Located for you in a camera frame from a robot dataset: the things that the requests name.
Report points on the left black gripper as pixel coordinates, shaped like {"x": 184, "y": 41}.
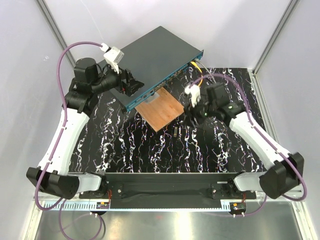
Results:
{"x": 131, "y": 85}

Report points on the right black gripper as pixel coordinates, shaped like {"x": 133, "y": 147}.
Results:
{"x": 190, "y": 113}

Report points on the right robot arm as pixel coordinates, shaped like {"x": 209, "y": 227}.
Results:
{"x": 283, "y": 170}

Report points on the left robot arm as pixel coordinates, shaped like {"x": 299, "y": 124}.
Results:
{"x": 52, "y": 175}

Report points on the small brass metal part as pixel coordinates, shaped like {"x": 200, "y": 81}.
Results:
{"x": 175, "y": 131}

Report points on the wooden board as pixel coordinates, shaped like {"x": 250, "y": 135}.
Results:
{"x": 162, "y": 111}

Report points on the black marble pattern mat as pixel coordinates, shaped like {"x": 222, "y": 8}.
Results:
{"x": 113, "y": 141}

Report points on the grey metal bracket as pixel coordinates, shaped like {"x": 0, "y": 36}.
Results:
{"x": 151, "y": 98}

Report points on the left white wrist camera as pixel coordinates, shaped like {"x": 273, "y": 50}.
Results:
{"x": 112, "y": 56}

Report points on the teal network switch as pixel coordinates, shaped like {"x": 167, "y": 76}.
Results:
{"x": 154, "y": 59}

